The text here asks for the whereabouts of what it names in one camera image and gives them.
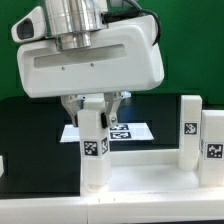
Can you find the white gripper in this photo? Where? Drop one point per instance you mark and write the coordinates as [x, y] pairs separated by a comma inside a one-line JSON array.
[[122, 57]]

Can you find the white desk top tray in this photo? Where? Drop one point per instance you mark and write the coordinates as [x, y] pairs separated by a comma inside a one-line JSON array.
[[156, 172]]

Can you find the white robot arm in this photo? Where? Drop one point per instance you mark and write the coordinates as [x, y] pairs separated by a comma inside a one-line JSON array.
[[77, 48]]

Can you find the white marker sheet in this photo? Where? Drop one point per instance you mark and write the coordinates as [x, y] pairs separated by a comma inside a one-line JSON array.
[[121, 132]]

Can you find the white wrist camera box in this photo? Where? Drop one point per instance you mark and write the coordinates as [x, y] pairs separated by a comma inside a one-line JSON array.
[[31, 27]]

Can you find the white L-shaped obstacle wall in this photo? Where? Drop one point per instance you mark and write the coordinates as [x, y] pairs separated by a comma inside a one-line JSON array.
[[125, 209]]

